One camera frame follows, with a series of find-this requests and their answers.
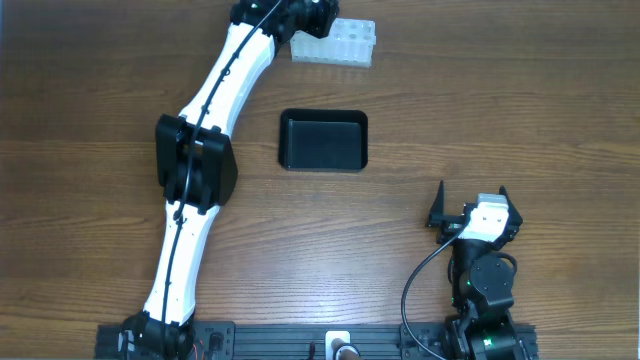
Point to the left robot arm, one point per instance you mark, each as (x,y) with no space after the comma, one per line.
(240,70)

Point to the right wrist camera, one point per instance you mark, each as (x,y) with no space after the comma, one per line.
(487,220)

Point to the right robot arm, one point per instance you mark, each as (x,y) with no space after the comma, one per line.
(485,285)

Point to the black tray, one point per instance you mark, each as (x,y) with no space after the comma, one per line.
(325,145)

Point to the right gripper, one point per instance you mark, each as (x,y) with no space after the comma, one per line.
(452,227)

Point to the mounting rail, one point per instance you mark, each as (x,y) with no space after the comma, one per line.
(280,340)

